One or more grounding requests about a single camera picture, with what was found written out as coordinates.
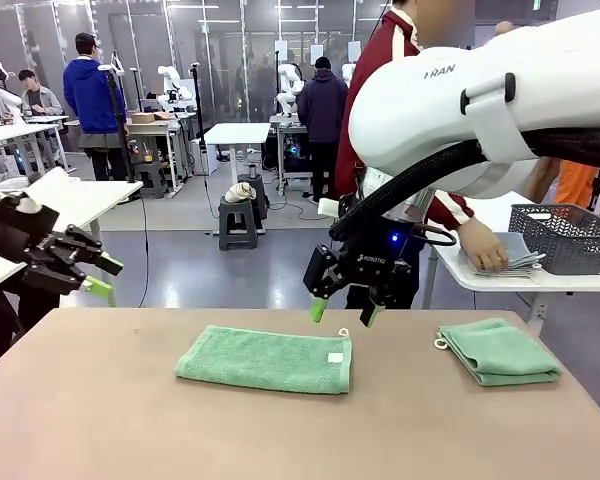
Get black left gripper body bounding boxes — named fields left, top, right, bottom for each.
left=0, top=192, right=76, bottom=271

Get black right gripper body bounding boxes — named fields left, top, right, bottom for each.
left=337, top=239, right=411, bottom=289

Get green terry towel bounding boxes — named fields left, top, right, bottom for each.
left=436, top=317, right=565, bottom=387
left=173, top=324, right=354, bottom=396

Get grey-blue towel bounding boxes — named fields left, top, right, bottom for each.
left=499, top=231, right=548, bottom=269
left=472, top=257, right=545, bottom=282

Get grey plastic basket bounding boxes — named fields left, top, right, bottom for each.
left=508, top=203, right=600, bottom=277

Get red-sleeved right forearm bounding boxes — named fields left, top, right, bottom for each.
left=426, top=188, right=476, bottom=234

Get white table with basket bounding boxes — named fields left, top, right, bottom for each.
left=429, top=199, right=600, bottom=326

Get person's right hand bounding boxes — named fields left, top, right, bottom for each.
left=458, top=217, right=510, bottom=275

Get black tripod white head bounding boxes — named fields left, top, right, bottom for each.
left=99, top=52, right=137, bottom=185

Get grey plastic step stool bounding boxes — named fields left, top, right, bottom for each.
left=218, top=197, right=266, bottom=251
left=133, top=162, right=170, bottom=200
left=237, top=174, right=271, bottom=221

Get white workbench table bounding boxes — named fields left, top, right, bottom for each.
left=0, top=122, right=72, bottom=177

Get beige bundled cloth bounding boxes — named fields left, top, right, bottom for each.
left=227, top=182, right=257, bottom=204

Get seated person grey jacket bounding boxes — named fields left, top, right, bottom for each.
left=18, top=69, right=64, bottom=119

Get white desk with box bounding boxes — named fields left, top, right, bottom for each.
left=127, top=118, right=194, bottom=194

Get person in blue hoodie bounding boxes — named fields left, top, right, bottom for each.
left=62, top=32, right=130, bottom=182

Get grey desk with computer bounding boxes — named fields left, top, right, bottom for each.
left=269, top=115, right=312, bottom=196

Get person in dark hoodie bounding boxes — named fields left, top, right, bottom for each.
left=295, top=56, right=350, bottom=204

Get white standing desk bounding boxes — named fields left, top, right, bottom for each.
left=202, top=122, right=272, bottom=236

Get figure white top orange trousers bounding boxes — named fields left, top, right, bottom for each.
left=553, top=159, right=600, bottom=206

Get person in red jacket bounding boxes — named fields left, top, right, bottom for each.
left=333, top=0, right=477, bottom=311

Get black right arm hose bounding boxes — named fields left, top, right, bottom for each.
left=328, top=127, right=600, bottom=242

